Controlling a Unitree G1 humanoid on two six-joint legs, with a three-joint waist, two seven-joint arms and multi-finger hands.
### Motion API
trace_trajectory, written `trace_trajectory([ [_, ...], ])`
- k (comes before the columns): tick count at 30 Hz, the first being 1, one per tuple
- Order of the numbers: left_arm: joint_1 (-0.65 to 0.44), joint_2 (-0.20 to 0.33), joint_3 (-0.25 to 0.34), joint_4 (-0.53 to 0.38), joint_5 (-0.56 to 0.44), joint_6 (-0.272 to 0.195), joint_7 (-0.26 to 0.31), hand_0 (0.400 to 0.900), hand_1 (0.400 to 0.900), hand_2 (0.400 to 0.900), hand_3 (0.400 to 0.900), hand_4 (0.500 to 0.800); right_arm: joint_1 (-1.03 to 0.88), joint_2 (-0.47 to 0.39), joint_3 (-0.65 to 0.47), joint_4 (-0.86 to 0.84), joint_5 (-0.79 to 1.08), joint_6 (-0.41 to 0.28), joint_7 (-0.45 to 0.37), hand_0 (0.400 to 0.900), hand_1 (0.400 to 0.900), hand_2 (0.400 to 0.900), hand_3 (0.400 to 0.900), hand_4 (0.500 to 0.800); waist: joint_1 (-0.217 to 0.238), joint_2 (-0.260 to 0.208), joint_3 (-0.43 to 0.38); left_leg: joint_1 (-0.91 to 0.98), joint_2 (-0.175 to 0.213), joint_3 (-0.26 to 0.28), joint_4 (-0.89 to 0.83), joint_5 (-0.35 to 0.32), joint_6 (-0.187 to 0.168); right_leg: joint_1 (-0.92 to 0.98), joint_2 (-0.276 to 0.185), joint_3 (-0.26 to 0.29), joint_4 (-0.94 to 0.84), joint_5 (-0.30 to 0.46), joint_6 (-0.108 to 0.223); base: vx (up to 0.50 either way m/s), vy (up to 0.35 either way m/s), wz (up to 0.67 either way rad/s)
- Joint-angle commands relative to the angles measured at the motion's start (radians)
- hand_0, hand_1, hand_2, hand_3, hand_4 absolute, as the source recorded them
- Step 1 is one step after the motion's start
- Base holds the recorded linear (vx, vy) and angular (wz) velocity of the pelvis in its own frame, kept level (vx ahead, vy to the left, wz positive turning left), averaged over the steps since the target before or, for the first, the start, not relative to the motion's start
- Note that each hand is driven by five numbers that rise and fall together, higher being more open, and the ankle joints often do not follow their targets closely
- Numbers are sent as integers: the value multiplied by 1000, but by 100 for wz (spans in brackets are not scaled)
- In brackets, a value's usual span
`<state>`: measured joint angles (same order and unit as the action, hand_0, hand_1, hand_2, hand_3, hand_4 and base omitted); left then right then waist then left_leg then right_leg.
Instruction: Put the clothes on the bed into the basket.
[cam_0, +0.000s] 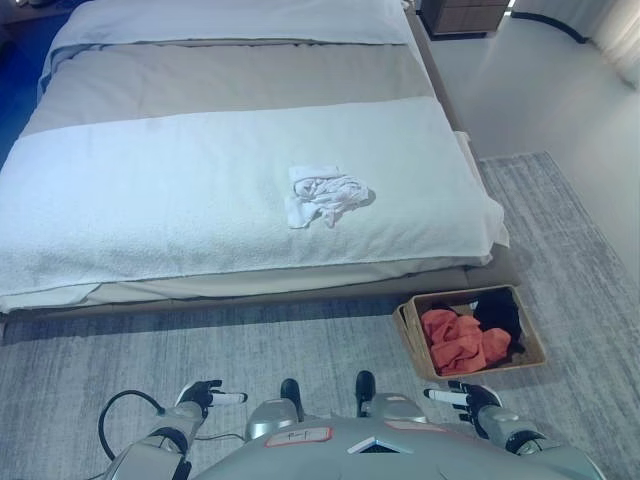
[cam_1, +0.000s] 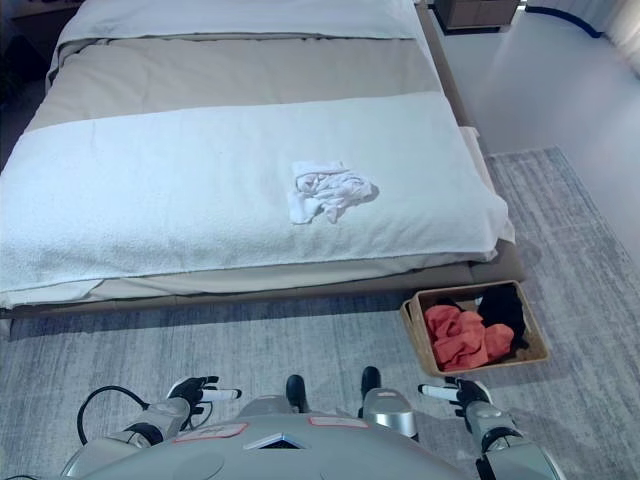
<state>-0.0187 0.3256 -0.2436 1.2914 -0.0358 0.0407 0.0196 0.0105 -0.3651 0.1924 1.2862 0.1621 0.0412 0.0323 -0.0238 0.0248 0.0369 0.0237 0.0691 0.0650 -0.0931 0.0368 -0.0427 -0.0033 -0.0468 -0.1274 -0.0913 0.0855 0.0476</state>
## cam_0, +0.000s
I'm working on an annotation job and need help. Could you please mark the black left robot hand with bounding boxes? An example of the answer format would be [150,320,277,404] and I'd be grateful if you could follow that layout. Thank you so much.
[174,379,249,409]

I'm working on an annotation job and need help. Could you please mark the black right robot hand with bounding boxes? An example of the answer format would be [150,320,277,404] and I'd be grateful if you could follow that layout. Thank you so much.
[423,379,503,426]

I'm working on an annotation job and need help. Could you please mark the white garment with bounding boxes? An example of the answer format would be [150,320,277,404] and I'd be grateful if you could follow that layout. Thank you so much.
[284,163,378,231]

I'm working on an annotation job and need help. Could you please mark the woven wicker laundry basket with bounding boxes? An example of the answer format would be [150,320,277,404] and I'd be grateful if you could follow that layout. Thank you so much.
[392,284,548,383]

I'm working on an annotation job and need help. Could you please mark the beige upholstered bed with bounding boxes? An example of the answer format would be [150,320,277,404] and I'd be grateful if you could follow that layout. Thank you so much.
[0,0,512,346]

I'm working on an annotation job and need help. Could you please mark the orange garment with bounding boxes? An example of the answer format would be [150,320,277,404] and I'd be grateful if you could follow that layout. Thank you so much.
[419,308,513,378]

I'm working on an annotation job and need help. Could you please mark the silver left robot leg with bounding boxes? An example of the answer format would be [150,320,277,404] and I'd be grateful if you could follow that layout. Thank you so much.
[243,377,307,442]

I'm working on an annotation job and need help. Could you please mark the silver robot leg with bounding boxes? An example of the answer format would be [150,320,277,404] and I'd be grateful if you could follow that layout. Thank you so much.
[353,369,430,427]
[243,377,307,442]

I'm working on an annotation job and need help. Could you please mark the silver right robot leg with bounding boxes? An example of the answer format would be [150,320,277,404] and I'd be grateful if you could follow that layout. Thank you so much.
[353,369,430,427]

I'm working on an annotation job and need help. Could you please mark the black garment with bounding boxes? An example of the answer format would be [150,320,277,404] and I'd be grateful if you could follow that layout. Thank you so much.
[471,291,528,359]

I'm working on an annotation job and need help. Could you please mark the silver robot torso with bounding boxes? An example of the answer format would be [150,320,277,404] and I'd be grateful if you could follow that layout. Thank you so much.
[192,413,601,480]

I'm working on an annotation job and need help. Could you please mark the grey striped rug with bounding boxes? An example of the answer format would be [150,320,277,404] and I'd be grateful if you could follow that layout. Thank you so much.
[0,151,640,480]

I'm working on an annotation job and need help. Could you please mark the large white terry blanket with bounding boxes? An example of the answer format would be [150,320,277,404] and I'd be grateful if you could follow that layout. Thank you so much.
[0,94,506,314]

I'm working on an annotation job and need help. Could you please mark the beige duvet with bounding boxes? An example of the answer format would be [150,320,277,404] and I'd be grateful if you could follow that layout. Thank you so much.
[23,41,444,137]

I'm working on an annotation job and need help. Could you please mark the white blanket with dark hem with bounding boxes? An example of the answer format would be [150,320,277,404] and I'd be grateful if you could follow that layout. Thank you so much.
[48,0,415,50]

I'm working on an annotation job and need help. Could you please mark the black curved floor strip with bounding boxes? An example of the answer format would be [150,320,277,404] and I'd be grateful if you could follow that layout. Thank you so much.
[508,9,589,47]

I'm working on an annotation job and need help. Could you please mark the brown wooden nightstand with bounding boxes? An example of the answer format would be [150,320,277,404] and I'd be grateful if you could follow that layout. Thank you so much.
[421,0,504,38]

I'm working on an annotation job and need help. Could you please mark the white sheer curtain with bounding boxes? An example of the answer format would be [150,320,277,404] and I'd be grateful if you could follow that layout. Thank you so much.
[568,0,640,92]

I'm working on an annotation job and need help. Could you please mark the thin grey floor cable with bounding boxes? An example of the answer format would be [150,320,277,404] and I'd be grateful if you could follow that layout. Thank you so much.
[192,431,249,444]

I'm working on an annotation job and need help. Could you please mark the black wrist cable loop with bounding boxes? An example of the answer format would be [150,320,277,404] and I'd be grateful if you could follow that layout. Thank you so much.
[96,389,167,462]

